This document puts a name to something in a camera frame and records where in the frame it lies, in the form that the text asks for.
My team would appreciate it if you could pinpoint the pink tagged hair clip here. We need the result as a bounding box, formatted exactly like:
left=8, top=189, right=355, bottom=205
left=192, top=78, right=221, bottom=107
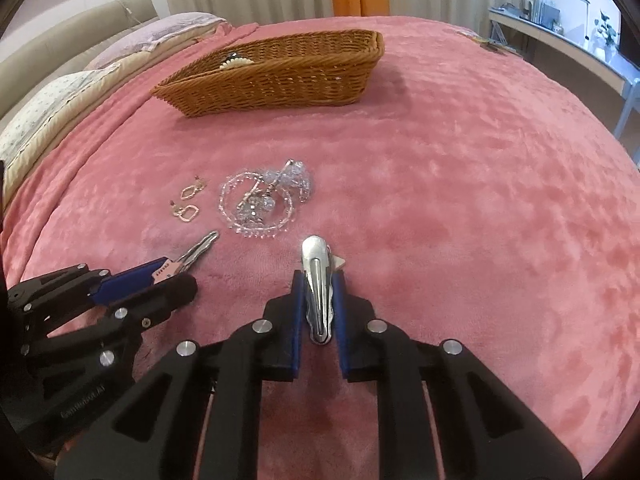
left=151, top=231, right=220, bottom=284

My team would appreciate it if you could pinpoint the clear crystal bead bracelet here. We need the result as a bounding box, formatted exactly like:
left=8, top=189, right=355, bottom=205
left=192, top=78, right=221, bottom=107
left=217, top=158, right=317, bottom=240

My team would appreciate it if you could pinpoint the silver hair clip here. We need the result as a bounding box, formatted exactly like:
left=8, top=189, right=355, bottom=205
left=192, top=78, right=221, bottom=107
left=302, top=235, right=334, bottom=346

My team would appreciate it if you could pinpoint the white floral pillow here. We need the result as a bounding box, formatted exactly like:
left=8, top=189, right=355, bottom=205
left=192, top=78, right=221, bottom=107
left=1, top=63, right=119, bottom=166

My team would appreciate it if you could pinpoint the beige padded headboard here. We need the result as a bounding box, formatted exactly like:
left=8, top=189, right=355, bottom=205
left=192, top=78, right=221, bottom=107
left=1, top=0, right=157, bottom=117

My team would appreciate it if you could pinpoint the beige folded quilt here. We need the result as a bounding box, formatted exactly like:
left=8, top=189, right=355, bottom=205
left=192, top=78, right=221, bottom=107
left=1, top=24, right=231, bottom=206

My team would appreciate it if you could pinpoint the pink bed blanket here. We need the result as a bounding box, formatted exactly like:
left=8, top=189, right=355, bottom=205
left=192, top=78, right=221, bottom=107
left=1, top=16, right=639, bottom=471

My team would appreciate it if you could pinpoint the lilac pillow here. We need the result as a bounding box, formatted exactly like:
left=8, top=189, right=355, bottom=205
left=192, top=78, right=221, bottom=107
left=86, top=12, right=229, bottom=70

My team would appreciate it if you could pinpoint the brown wicker basket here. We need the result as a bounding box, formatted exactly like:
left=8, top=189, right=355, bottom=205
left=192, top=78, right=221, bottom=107
left=152, top=29, right=385, bottom=118

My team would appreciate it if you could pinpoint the colourful packet on bed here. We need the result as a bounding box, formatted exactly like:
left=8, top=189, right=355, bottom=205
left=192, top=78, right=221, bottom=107
left=456, top=28, right=523, bottom=58

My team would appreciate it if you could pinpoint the light blue chair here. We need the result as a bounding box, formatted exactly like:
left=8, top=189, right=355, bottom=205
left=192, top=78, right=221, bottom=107
left=612, top=79, right=640, bottom=166

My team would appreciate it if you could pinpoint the white flower vase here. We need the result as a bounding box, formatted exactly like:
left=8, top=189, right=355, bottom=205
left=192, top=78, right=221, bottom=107
left=590, top=11, right=617, bottom=63

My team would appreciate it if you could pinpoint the white desk lamp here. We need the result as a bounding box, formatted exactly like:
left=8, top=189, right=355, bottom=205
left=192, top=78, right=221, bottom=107
left=570, top=0, right=590, bottom=44

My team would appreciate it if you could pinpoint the white wall desk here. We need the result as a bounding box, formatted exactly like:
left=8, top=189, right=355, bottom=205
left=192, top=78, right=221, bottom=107
left=488, top=8, right=639, bottom=100

